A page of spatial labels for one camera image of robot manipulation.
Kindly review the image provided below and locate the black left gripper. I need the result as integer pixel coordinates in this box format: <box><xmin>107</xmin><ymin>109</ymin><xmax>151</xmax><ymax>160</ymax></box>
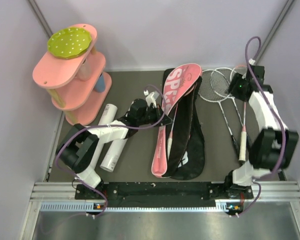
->
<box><xmin>137</xmin><ymin>103</ymin><xmax>173</xmax><ymax>127</ymax></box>

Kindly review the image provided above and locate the pink white badminton racket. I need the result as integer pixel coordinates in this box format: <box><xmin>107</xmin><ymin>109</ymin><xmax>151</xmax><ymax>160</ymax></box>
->
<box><xmin>166</xmin><ymin>108</ymin><xmax>177</xmax><ymax>160</ymax></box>

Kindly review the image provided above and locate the pink sport racket bag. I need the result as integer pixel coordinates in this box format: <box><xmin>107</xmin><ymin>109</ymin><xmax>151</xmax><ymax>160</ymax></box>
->
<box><xmin>151</xmin><ymin>63</ymin><xmax>205</xmax><ymax>181</ymax></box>

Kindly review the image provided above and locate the white shuttlecock tube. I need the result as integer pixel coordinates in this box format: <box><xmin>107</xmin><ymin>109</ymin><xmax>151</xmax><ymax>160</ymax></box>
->
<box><xmin>100</xmin><ymin>139</ymin><xmax>127</xmax><ymax>173</ymax></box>
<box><xmin>98</xmin><ymin>103</ymin><xmax>118</xmax><ymax>125</ymax></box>

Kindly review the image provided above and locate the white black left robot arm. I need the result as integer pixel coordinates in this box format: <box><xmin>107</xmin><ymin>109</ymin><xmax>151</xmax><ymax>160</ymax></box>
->
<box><xmin>55</xmin><ymin>98</ymin><xmax>173</xmax><ymax>199</ymax></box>

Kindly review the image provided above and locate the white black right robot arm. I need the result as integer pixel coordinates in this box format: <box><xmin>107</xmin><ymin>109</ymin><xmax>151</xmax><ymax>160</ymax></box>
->
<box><xmin>223</xmin><ymin>64</ymin><xmax>299</xmax><ymax>198</ymax></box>

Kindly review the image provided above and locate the white shuttlecock tube on table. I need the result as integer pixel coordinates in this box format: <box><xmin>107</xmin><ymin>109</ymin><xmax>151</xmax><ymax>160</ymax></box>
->
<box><xmin>98</xmin><ymin>103</ymin><xmax>118</xmax><ymax>125</ymax></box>

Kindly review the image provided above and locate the blue cup on shelf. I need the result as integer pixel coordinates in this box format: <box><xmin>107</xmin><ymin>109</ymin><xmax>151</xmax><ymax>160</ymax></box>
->
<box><xmin>93</xmin><ymin>73</ymin><xmax>106</xmax><ymax>93</ymax></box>

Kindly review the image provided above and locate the beige cup on shelf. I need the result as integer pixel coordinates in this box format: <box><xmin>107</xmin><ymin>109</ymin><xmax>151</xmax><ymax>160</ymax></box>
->
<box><xmin>77</xmin><ymin>58</ymin><xmax>92</xmax><ymax>81</ymax></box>

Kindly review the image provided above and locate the pink three-tier wooden shelf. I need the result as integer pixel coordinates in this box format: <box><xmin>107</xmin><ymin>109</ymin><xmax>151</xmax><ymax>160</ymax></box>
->
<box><xmin>32</xmin><ymin>23</ymin><xmax>112</xmax><ymax>126</ymax></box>

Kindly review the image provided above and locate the green polka dot plate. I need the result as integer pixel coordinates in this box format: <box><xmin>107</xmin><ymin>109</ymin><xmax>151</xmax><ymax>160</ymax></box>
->
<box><xmin>47</xmin><ymin>27</ymin><xmax>92</xmax><ymax>60</ymax></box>

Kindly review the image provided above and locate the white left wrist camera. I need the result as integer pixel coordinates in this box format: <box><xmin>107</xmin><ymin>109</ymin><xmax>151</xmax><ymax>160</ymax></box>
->
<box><xmin>143</xmin><ymin>90</ymin><xmax>159</xmax><ymax>108</ymax></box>

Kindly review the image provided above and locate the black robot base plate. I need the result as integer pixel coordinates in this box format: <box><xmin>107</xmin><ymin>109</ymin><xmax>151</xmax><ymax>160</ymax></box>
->
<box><xmin>74</xmin><ymin>181</ymin><xmax>255</xmax><ymax>208</ymax></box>

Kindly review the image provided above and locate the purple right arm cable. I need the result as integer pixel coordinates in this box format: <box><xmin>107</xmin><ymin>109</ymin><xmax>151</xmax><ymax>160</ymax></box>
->
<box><xmin>239</xmin><ymin>36</ymin><xmax>290</xmax><ymax>218</ymax></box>

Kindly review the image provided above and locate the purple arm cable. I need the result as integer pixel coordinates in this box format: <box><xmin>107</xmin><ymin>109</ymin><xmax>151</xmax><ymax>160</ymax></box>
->
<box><xmin>53</xmin><ymin>84</ymin><xmax>166</xmax><ymax>218</ymax></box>
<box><xmin>239</xmin><ymin>36</ymin><xmax>290</xmax><ymax>218</ymax></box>

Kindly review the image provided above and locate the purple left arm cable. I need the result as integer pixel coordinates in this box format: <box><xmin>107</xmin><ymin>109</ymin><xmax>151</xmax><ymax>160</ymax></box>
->
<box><xmin>53</xmin><ymin>84</ymin><xmax>166</xmax><ymax>218</ymax></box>

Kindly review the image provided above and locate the grey slotted cable duct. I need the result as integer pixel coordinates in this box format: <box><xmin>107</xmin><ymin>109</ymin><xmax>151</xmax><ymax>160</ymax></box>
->
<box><xmin>40</xmin><ymin>201</ymin><xmax>241</xmax><ymax>213</ymax></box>

